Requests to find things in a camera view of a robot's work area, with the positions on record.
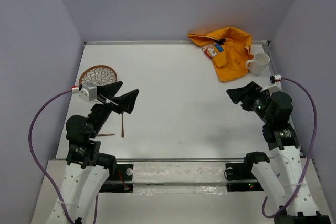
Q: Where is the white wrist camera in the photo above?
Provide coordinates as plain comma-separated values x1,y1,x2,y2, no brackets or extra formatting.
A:
262,74,282,94
71,83,98,103

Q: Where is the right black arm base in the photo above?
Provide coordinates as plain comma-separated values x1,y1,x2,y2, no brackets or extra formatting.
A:
223,163,264,193

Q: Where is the white ceramic mug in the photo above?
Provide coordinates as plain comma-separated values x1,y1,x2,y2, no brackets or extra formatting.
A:
245,52,270,76

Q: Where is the purple cable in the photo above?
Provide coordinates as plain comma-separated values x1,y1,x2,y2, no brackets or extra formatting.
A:
261,77,318,219
28,89,99,224

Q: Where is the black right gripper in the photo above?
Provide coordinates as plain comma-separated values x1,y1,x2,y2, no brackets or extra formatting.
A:
226,80,273,123

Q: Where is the orange Mickey Mouse placemat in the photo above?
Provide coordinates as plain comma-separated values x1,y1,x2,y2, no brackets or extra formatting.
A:
187,27,254,82

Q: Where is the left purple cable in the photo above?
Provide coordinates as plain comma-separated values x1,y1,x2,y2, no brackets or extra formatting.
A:
28,89,99,224

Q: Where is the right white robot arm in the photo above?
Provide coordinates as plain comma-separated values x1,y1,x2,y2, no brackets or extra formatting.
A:
226,82,331,223

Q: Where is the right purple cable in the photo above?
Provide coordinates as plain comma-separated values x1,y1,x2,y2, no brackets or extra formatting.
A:
261,77,318,219

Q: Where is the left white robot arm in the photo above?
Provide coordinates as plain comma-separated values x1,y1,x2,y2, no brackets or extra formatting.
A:
46,81,139,223

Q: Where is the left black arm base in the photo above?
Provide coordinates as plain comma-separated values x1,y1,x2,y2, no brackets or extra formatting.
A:
99,163,134,193

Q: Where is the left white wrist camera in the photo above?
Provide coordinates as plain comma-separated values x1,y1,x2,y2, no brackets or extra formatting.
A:
71,83,98,103

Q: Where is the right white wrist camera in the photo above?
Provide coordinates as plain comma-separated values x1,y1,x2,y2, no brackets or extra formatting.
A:
262,74,282,94

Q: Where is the floral patterned brown-rim plate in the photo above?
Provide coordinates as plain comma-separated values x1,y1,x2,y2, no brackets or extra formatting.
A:
78,65,118,86

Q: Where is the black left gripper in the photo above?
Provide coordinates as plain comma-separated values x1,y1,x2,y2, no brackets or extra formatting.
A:
89,80,139,137

